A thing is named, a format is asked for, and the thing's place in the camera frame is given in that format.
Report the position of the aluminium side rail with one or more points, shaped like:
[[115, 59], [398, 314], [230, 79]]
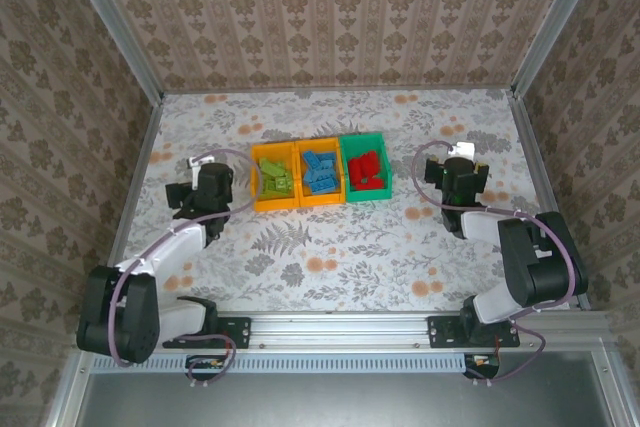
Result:
[[539, 172], [142, 162]]

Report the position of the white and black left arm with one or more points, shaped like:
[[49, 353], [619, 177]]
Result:
[[170, 247]]

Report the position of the small electronics board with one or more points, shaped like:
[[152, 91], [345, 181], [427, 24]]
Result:
[[205, 363], [482, 361]]

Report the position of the green plastic storage bin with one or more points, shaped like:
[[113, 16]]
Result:
[[370, 194]]

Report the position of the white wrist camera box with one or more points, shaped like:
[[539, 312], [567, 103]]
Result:
[[462, 149], [193, 163]]

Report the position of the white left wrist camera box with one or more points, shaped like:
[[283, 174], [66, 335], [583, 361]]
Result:
[[193, 163]]

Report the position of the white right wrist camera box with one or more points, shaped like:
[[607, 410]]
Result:
[[462, 149]]

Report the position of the yellow plastic storage bin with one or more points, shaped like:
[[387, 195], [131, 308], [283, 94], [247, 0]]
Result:
[[275, 204], [322, 199]]

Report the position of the aluminium corner post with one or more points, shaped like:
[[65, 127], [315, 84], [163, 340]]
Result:
[[560, 22], [110, 22]]

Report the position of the grey sheet metal panel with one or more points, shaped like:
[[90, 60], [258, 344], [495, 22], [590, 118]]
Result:
[[350, 402]]

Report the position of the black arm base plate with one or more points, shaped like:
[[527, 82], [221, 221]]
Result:
[[240, 332], [440, 332]]

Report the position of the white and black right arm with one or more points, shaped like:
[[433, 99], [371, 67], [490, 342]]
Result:
[[480, 226]]

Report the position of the aluminium frame rail with slots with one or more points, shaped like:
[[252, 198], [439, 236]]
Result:
[[340, 329]]

